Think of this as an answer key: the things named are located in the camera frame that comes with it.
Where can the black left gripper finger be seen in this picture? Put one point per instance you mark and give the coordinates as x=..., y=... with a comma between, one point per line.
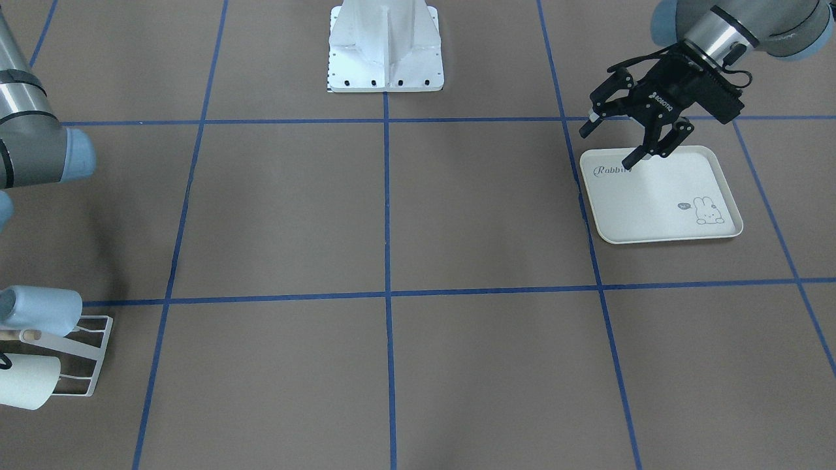
x=608, y=100
x=662, y=137

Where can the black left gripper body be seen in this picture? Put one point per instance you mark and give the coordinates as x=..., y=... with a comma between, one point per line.
x=667, y=92

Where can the blue plastic cup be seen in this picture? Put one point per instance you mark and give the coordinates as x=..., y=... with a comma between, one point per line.
x=49, y=310

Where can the pale cream plastic cup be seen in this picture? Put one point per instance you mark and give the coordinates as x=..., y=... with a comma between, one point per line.
x=28, y=380

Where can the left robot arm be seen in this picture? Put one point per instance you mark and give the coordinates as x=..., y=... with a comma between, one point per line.
x=700, y=42

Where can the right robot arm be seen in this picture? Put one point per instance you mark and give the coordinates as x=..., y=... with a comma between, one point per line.
x=36, y=148

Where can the cream plastic tray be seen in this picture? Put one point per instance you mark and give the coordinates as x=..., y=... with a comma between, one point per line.
x=683, y=197

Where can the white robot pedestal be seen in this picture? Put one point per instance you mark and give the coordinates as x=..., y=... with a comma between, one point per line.
x=385, y=46

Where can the white wire cup rack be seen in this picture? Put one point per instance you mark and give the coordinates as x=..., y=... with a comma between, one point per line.
x=80, y=354

